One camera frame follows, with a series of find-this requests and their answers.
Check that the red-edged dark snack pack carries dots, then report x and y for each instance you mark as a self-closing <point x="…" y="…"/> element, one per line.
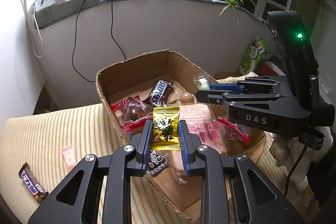
<point x="134" y="113"/>

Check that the yellow candy packet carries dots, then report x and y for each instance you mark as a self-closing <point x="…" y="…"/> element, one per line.
<point x="165" y="128"/>

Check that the small Snickers bar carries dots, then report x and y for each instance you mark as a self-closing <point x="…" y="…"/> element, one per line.
<point x="32" y="184"/>

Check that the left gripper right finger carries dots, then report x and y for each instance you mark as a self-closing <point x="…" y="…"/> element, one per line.
<point x="233" y="182"/>

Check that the red box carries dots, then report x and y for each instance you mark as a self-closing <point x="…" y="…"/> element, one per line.
<point x="268" y="68"/>

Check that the dark jujube snack pack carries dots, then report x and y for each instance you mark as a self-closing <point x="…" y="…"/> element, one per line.
<point x="234" y="132"/>

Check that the packaged braised egg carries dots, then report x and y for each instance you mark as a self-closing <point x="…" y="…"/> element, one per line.
<point x="186" y="98"/>

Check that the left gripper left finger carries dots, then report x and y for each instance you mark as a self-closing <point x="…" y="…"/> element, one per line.
<point x="96" y="181"/>

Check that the small pink sachet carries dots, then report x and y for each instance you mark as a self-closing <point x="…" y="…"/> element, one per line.
<point x="69" y="157"/>

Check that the brown cardboard box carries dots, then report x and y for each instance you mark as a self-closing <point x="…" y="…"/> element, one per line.
<point x="137" y="76"/>

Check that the green snack bag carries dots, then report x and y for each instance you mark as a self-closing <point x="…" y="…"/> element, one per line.
<point x="252" y="56"/>

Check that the pale green jelly cup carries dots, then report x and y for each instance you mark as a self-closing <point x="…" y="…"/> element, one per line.
<point x="202" y="82"/>

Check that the small black candy packet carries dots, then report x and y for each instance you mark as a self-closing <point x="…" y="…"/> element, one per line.
<point x="158" y="161"/>

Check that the long Snickers bar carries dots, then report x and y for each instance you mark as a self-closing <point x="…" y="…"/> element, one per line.
<point x="159" y="93"/>

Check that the pink packaged bread loaf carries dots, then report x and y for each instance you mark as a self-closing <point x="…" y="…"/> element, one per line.
<point x="201" y="122"/>

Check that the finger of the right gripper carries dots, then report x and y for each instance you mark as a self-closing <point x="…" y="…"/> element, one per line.
<point x="223" y="99"/>
<point x="236" y="86"/>

